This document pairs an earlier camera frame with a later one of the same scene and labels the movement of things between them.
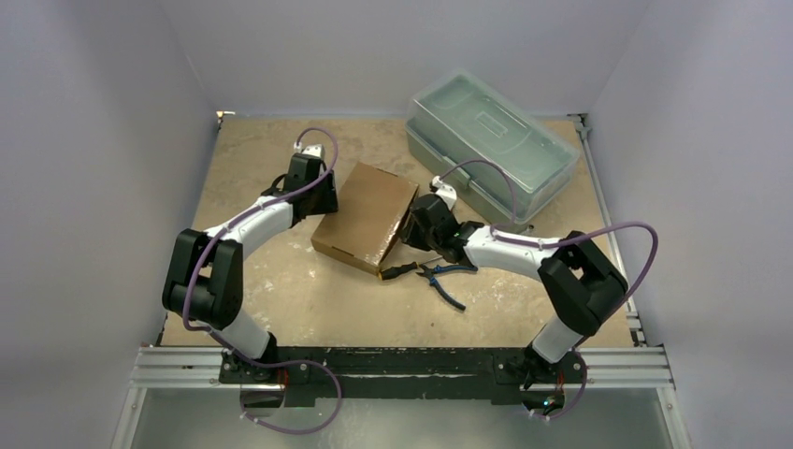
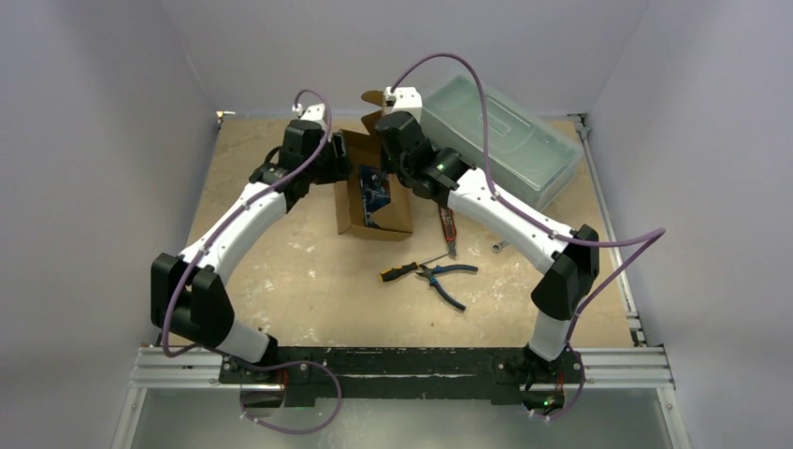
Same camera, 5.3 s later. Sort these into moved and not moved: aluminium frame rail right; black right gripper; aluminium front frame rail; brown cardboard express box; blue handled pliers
Moved: black right gripper; brown cardboard express box
Not moved: aluminium front frame rail; aluminium frame rail right; blue handled pliers
